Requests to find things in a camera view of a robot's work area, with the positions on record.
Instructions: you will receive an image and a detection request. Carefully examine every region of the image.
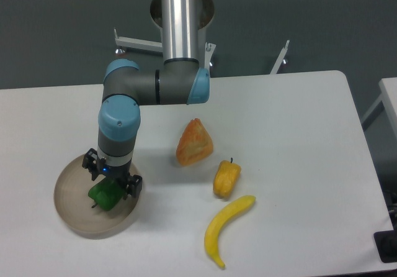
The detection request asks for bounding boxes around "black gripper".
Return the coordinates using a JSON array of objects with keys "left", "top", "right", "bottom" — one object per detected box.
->
[{"left": 82, "top": 148, "right": 143, "bottom": 200}]

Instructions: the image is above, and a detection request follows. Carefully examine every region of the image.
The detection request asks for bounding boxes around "green bell pepper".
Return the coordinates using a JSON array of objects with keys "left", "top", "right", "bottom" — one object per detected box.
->
[{"left": 88, "top": 178, "right": 125, "bottom": 211}]

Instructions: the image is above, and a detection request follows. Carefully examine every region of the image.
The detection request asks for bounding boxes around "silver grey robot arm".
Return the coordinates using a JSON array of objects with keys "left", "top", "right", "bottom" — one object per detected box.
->
[{"left": 82, "top": 0, "right": 210, "bottom": 198}]

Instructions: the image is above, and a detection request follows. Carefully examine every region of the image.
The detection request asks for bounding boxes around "beige round plate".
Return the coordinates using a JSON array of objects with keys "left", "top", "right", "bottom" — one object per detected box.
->
[{"left": 53, "top": 155, "right": 144, "bottom": 239}]

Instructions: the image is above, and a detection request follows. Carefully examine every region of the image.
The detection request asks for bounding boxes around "yellow orange bell pepper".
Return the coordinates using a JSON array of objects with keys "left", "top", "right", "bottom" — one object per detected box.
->
[{"left": 213, "top": 158, "right": 241, "bottom": 199}]

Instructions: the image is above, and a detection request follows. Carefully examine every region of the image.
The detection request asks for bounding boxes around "orange triangular pastry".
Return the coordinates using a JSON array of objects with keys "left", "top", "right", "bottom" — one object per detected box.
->
[{"left": 176, "top": 118, "right": 213, "bottom": 166}]

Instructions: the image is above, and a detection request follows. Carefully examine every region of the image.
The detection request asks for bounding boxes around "yellow banana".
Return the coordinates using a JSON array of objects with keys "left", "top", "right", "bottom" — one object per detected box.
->
[{"left": 203, "top": 195, "right": 256, "bottom": 270}]

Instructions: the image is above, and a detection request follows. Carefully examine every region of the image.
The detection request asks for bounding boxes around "black device at table edge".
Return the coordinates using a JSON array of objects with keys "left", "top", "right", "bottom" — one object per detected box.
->
[{"left": 373, "top": 230, "right": 397, "bottom": 263}]

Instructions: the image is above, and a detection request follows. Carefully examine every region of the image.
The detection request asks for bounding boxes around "white side table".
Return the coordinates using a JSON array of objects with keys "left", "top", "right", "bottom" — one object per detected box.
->
[{"left": 360, "top": 77, "right": 397, "bottom": 136}]

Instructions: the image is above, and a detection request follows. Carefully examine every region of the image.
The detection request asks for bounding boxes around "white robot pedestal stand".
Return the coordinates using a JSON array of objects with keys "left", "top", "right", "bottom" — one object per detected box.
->
[{"left": 114, "top": 0, "right": 290, "bottom": 75}]

